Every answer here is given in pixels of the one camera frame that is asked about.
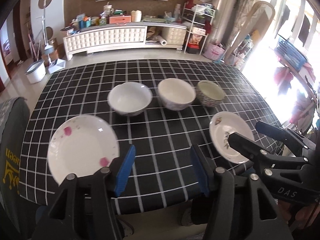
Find white plate green floral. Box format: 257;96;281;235
209;111;254;164

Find white plate pink flowers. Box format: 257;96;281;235
47;115;120;185

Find white chipped bowl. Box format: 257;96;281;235
107;82;152;116

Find right hand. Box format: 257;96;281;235
278;200;319;229

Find small patterned flower bowl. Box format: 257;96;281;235
196;80;226;107

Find pink bag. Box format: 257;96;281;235
203;43;225;61

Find cream bowl floral outside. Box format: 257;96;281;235
157;78;196;111

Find black white checked tablecloth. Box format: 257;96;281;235
20;59;280;215

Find white metal shelf rack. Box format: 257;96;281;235
182;2;216;55

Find paper roll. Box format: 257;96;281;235
156;35;167;46

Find white plastic bin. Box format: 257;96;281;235
25;60;46;84

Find white dustpan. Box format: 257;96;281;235
48;59;66;74

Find white TV cabinet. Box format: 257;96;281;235
63;22;187;61

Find pink storage box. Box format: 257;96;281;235
108;15;131;24

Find wooden chair frame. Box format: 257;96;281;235
222;1;275;62

